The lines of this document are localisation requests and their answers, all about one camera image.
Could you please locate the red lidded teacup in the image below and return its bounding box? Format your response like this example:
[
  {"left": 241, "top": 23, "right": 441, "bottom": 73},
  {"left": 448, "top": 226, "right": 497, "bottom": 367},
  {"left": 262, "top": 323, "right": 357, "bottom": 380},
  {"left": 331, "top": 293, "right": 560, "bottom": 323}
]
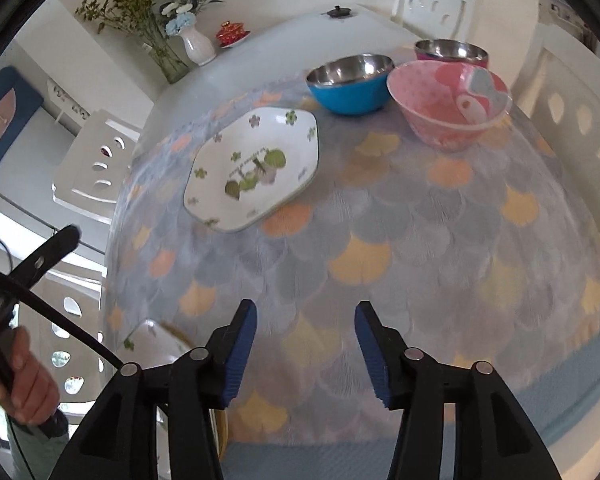
[{"left": 216, "top": 21, "right": 251, "bottom": 49}]

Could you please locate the pink steel bowl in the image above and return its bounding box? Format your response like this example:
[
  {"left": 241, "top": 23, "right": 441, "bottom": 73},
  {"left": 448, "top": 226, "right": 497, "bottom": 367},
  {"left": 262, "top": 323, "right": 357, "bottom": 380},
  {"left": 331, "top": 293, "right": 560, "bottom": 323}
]
[{"left": 414, "top": 39, "right": 490, "bottom": 70}]

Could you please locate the white ceramic vase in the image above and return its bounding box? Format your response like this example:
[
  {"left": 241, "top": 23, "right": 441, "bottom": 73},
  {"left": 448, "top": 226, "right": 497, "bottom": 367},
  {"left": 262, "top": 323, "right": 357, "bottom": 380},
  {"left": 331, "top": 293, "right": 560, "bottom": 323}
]
[{"left": 180, "top": 25, "right": 217, "bottom": 67}]

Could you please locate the person's left hand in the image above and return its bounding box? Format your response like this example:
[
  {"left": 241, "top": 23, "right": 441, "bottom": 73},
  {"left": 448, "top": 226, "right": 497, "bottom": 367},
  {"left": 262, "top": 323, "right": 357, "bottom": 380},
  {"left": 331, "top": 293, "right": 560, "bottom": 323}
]
[{"left": 0, "top": 327, "right": 61, "bottom": 426}]

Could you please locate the fan patterned table mat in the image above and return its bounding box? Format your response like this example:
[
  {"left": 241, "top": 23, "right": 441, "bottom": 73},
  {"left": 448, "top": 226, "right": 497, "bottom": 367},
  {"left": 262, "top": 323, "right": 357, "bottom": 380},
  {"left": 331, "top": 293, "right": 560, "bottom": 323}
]
[{"left": 102, "top": 80, "right": 600, "bottom": 448}]

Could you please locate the white power strip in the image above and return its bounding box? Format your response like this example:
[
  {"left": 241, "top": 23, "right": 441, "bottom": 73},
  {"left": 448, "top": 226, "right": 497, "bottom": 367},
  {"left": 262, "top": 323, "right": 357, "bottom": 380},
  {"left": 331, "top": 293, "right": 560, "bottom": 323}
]
[{"left": 46, "top": 77, "right": 92, "bottom": 122}]

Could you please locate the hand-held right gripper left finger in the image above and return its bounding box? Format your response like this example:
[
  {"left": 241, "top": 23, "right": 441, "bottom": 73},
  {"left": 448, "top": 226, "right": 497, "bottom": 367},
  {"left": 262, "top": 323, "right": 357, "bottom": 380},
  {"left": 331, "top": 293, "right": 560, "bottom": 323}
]
[{"left": 47, "top": 299, "right": 258, "bottom": 480}]

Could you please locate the yellow rimmed plate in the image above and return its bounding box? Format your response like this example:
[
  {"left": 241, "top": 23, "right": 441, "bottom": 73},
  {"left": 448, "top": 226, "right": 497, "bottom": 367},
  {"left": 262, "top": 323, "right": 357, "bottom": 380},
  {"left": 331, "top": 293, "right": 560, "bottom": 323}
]
[{"left": 121, "top": 317, "right": 229, "bottom": 461}]

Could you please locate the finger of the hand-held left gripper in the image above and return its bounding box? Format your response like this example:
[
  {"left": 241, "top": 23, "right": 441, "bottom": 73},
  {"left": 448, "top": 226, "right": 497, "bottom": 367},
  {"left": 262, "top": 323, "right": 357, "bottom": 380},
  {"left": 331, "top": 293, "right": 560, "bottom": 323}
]
[{"left": 7, "top": 225, "right": 82, "bottom": 291}]

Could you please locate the clear glass vase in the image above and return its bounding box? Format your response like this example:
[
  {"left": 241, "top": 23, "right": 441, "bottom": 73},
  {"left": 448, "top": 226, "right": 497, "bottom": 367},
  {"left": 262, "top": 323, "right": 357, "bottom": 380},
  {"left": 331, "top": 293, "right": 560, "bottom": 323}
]
[{"left": 147, "top": 35, "right": 191, "bottom": 85}]

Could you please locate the pink plastic cartoon bowl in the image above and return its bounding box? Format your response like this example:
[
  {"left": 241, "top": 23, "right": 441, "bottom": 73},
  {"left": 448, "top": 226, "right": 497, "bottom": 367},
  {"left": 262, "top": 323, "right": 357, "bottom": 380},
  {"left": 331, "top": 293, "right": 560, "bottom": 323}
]
[{"left": 386, "top": 60, "right": 513, "bottom": 153}]

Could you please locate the person's grey-green clothing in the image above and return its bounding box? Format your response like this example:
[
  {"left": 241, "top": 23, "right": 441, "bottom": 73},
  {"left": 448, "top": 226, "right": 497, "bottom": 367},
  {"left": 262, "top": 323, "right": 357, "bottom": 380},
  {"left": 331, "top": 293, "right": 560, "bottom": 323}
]
[{"left": 5, "top": 410, "right": 81, "bottom": 480}]

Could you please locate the dried yellow flower bunch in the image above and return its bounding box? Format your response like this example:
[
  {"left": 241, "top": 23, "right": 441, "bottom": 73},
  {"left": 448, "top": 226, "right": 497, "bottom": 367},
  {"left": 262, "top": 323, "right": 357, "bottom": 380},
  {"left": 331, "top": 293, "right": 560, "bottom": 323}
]
[{"left": 75, "top": 0, "right": 162, "bottom": 61}]

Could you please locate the black cable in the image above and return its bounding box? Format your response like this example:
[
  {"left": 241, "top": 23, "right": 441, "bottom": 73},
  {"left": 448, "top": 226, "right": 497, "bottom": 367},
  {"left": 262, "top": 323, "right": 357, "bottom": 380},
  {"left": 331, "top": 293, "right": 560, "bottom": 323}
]
[{"left": 0, "top": 265, "right": 128, "bottom": 368}]

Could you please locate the blue wall picture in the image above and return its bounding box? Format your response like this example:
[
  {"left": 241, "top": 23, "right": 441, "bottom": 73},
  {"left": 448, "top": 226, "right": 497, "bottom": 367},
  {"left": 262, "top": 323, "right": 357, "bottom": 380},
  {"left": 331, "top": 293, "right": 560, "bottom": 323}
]
[{"left": 0, "top": 66, "right": 43, "bottom": 192}]

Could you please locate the blue textured placemat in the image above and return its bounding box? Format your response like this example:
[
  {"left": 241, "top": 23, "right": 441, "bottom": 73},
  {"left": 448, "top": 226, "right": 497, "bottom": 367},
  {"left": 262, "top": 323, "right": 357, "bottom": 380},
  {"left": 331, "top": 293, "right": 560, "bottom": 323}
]
[{"left": 220, "top": 330, "right": 600, "bottom": 480}]

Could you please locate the white floral square plate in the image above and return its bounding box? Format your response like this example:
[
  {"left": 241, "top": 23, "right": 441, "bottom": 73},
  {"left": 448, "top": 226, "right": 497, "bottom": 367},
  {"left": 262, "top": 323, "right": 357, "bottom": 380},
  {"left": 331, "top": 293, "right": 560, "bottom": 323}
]
[{"left": 182, "top": 107, "right": 322, "bottom": 233}]

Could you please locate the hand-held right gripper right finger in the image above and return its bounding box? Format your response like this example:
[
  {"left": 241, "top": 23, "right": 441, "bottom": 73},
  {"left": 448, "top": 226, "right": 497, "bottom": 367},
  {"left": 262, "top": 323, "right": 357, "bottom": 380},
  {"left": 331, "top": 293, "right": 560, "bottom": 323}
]
[{"left": 355, "top": 301, "right": 553, "bottom": 480}]

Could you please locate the white vase with blue flowers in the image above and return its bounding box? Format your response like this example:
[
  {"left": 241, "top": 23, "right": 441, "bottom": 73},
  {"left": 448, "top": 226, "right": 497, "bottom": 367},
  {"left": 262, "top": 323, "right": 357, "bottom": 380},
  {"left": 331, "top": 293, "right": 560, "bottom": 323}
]
[{"left": 145, "top": 0, "right": 228, "bottom": 38}]

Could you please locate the blue steel bowl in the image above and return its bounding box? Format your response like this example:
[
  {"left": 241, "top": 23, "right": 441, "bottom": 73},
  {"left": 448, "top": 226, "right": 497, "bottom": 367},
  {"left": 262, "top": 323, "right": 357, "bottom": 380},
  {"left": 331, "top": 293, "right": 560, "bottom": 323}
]
[{"left": 306, "top": 54, "right": 396, "bottom": 116}]

